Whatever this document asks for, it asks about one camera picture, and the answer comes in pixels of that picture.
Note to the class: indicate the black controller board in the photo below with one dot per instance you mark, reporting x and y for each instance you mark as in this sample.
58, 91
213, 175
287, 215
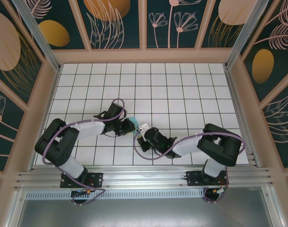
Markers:
80, 192

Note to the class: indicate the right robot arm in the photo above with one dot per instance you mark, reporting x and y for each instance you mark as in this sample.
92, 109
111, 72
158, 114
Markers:
222, 146

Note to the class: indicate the aluminium mounting rail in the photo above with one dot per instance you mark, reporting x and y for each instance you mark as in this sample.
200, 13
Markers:
146, 176

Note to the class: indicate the aluminium frame post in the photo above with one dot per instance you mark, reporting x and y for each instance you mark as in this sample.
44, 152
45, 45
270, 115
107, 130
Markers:
245, 33
37, 35

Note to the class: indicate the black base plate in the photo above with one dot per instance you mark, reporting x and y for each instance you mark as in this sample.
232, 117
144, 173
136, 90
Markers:
193, 179
96, 179

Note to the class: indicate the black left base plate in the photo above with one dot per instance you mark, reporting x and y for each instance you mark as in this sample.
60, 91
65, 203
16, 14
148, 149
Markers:
96, 179

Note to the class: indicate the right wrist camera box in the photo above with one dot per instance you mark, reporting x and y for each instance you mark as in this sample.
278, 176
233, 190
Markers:
142, 126

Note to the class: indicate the aluminium side rail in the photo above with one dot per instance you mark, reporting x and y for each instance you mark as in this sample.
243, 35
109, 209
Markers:
234, 94

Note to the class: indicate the grey metal panel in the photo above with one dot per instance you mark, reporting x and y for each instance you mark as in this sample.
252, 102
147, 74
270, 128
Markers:
146, 212

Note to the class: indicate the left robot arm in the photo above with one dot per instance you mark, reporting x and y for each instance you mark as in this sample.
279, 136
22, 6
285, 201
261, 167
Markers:
58, 146

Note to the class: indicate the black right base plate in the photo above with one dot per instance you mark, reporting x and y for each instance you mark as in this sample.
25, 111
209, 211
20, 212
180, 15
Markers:
193, 179

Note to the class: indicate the light blue paper sheet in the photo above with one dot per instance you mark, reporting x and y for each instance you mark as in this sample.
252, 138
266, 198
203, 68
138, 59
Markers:
134, 120

